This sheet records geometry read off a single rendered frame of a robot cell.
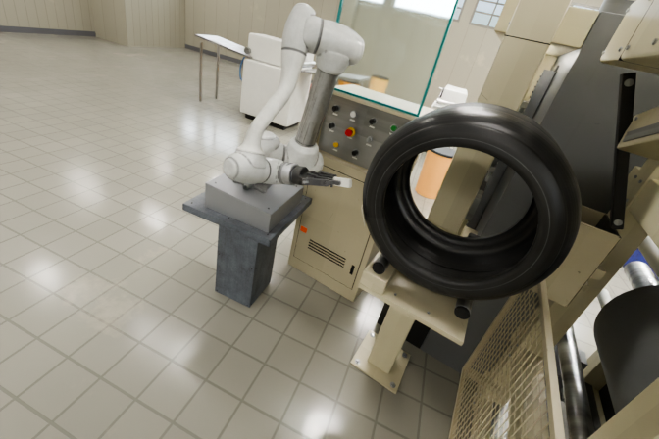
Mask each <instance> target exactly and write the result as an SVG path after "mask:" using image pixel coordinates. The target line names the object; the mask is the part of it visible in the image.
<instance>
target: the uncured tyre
mask: <svg viewBox="0 0 659 439"><path fill-rule="evenodd" d="M443 147H462V148H469V149H474V150H478V151H481V152H484V153H486V154H488V155H490V156H493V157H495V158H497V159H498V160H500V161H502V162H503V163H505V164H506V165H508V166H509V167H510V168H511V169H513V170H514V171H515V172H516V173H517V174H518V175H519V176H520V177H521V178H522V180H523V181H524V182H525V183H526V185H527V186H528V188H529V189H530V191H531V193H532V201H531V203H530V205H529V207H528V209H527V211H526V212H525V213H524V215H523V216H522V217H521V218H520V219H519V220H518V221H517V222H516V223H515V224H513V225H512V226H510V227H509V228H507V229H505V230H504V231H501V232H499V233H496V234H493V235H490V236H486V237H463V236H458V235H454V234H451V233H448V232H446V231H443V230H441V229H440V228H438V227H436V226H435V225H433V224H432V223H431V222H429V221H428V220H427V219H426V218H425V217H424V216H423V214H422V213H421V212H420V210H419V209H418V207H417V205H416V204H415V201H414V199H413V196H412V192H411V186H410V177H411V171H412V167H413V165H414V162H415V160H416V158H417V157H418V155H419V154H420V153H423V152H426V151H428V150H431V149H436V148H443ZM363 209H364V215H365V221H366V224H367V227H368V229H369V232H370V234H371V236H372V238H373V240H374V242H375V244H376V245H377V247H378V248H379V250H380V252H381V253H382V254H383V256H384V257H385V258H386V259H387V260H388V261H389V262H390V263H391V264H392V265H393V266H394V267H395V268H396V269H397V270H398V271H399V272H401V273H402V274H403V275H405V276H406V277H407V278H409V279H410V280H412V281H413V282H415V283H417V284H419V285H421V286H422V287H425V288H427V289H429V290H430V291H433V292H435V293H438V294H441V295H445V296H448V297H453V298H458V299H465V300H493V299H500V298H505V297H509V296H513V295H516V294H519V293H522V292H524V291H526V290H529V289H531V288H533V287H535V286H536V285H538V284H539V283H540V282H542V281H543V280H544V279H546V278H547V277H548V276H549V275H551V274H552V273H553V272H554V271H555V270H556V269H557V268H559V267H560V265H561V264H562V263H563V262H564V260H565V259H566V257H567V256H568V254H569V252H570V250H571V249H572V247H573V245H574V243H575V240H576V238H577V235H578V232H579V229H580V225H581V218H582V198H581V192H580V189H579V185H578V182H577V179H576V177H575V174H574V172H573V170H572V168H571V166H570V164H569V162H568V160H567V159H566V157H565V155H564V153H563V151H562V149H561V148H560V146H559V145H558V143H557V142H556V140H555V139H554V138H553V137H552V136H551V135H550V134H549V132H547V131H546V130H545V129H544V128H543V127H542V126H541V125H540V124H538V123H537V122H535V121H534V120H532V119H531V118H529V117H527V116H525V115H524V114H521V113H519V112H517V111H515V110H512V109H509V108H506V107H503V106H499V105H495V104H489V103H479V102H469V103H458V104H452V105H448V106H444V107H441V108H438V109H435V110H433V111H430V112H428V113H426V114H424V115H422V116H420V117H417V118H415V119H413V120H411V121H409V122H407V123H405V124H404V125H402V126H401V127H399V128H398V129H397V130H395V131H394V132H393V133H392V134H391V135H390V136H389V137H388V138H387V139H386V140H385V141H384V142H383V143H382V144H381V146H380V147H379V149H378V151H377V152H376V154H375V155H374V157H373V159H372V161H371V163H370V166H369V168H368V171H367V174H366V177H365V181H364V187H363Z"/></svg>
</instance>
